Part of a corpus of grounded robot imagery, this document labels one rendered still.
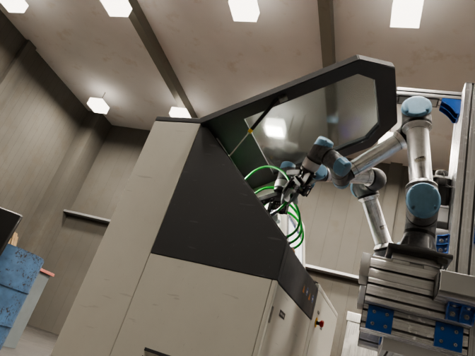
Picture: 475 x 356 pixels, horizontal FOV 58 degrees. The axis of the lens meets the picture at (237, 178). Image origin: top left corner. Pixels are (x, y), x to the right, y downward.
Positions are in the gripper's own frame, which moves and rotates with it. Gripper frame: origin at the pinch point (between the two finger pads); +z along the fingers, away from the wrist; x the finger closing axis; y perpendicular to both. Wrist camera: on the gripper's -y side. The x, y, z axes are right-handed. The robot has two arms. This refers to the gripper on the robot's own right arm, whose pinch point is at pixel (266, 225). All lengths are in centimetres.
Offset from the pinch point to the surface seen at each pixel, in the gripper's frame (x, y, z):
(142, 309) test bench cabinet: -33, -29, 56
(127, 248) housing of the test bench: -33, -47, 33
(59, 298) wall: 764, -828, 27
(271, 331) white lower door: -24, 23, 50
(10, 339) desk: 183, -313, 104
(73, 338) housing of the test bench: -33, -55, 74
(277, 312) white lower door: -22, 23, 42
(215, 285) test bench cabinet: -33, -1, 39
